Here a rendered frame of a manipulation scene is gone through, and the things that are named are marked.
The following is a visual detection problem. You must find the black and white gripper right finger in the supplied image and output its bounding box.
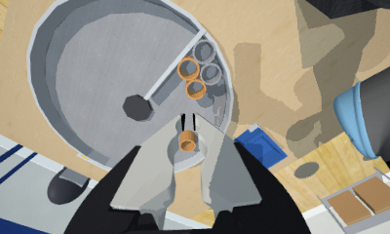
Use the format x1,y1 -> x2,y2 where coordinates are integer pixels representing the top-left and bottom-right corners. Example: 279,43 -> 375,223
193,112 -> 311,234

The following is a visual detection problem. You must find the grey metal sleeve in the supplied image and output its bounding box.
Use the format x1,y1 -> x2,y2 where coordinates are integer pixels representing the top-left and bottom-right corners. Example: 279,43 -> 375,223
192,39 -> 215,64
199,61 -> 221,85

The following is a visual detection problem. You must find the bronze bushing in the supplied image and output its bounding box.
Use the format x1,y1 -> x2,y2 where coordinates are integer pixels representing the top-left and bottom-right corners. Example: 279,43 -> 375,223
179,130 -> 196,152
185,75 -> 206,99
177,56 -> 200,81

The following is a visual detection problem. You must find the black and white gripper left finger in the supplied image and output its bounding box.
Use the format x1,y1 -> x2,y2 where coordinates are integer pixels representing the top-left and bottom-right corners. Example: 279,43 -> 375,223
63,113 -> 185,234

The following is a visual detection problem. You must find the blue crate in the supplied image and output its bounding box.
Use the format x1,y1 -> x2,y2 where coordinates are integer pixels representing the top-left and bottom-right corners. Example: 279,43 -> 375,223
234,122 -> 288,169

